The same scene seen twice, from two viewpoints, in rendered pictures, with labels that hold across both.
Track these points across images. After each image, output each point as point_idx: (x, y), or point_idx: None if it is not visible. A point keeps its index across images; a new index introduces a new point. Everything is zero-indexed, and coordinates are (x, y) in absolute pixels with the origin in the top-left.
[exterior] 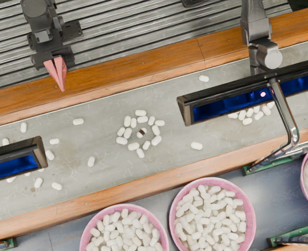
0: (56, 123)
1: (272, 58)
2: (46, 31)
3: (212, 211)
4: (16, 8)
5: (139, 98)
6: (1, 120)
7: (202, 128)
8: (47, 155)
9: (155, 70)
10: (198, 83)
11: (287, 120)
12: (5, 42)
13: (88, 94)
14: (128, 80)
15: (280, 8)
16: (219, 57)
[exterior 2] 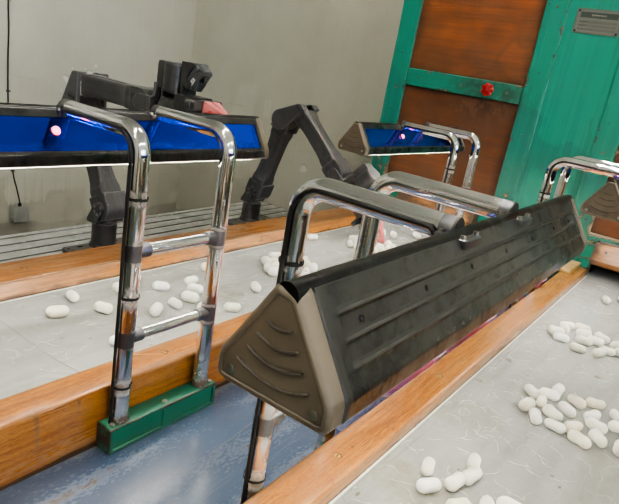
0: (177, 273)
1: (373, 172)
2: (206, 65)
3: None
4: (28, 237)
5: (260, 252)
6: (95, 273)
7: (347, 261)
8: (193, 286)
9: (261, 231)
10: (310, 242)
11: (438, 130)
12: (30, 256)
13: (201, 248)
14: (238, 237)
15: None
16: (312, 224)
